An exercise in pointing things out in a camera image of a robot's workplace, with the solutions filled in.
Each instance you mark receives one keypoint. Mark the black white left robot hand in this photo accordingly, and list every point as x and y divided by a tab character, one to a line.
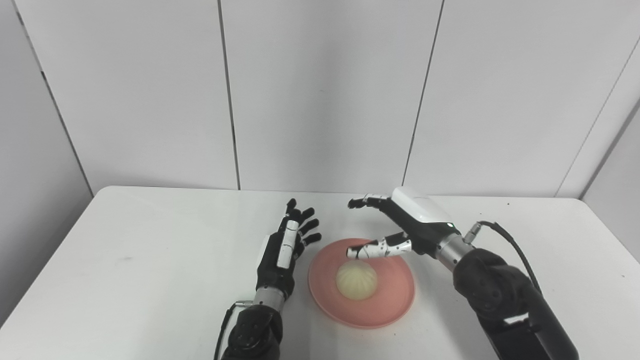
272	275

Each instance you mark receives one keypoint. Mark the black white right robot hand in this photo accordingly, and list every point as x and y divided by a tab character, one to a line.
420	225

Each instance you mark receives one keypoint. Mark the pink round plate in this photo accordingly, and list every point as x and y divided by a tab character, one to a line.
390	300

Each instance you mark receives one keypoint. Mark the cream steamed bun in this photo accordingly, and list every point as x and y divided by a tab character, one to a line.
356	281

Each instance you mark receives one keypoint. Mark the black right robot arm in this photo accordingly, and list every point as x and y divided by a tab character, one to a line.
505	300

